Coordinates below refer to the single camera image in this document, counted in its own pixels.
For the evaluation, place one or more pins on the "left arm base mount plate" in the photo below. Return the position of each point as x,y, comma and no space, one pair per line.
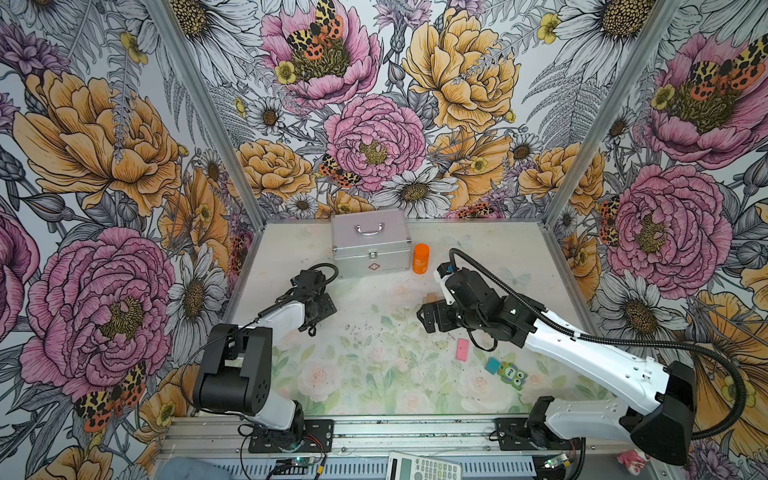
306,436

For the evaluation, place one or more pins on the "aluminium frame corner post right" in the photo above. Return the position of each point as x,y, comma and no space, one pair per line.
650,37

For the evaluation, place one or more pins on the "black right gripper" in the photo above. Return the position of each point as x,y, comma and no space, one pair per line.
442,307

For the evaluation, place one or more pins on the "aluminium frame corner post left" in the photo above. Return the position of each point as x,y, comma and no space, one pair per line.
185,61

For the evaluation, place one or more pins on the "silver aluminium case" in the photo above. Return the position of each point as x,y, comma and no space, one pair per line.
369,243

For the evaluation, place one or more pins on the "aluminium front rail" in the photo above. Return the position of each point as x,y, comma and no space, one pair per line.
354,436

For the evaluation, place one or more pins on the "teal cube block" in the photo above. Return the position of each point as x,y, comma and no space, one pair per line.
493,366

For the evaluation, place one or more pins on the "aluminium frame corner post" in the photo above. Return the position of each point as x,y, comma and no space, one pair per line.
650,37
185,61

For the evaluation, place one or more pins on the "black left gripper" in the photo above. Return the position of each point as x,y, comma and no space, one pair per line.
327,306

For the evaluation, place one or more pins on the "natural wood block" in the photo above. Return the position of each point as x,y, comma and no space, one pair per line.
431,299

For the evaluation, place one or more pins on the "pink rectangular block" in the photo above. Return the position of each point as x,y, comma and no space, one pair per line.
462,350

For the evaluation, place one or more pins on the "pink white crumpled wrapper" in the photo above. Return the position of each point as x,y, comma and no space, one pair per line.
633,460

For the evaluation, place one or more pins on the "orange cylinder bottle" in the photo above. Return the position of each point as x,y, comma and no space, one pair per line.
421,257

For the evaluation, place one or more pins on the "grey calculator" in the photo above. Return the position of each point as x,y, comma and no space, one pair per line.
402,466

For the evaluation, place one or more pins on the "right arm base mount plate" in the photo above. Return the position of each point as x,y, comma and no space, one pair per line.
516,433

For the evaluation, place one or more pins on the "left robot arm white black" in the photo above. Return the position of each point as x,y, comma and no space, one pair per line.
235,374

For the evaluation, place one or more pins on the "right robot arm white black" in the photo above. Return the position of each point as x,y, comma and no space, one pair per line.
652,406

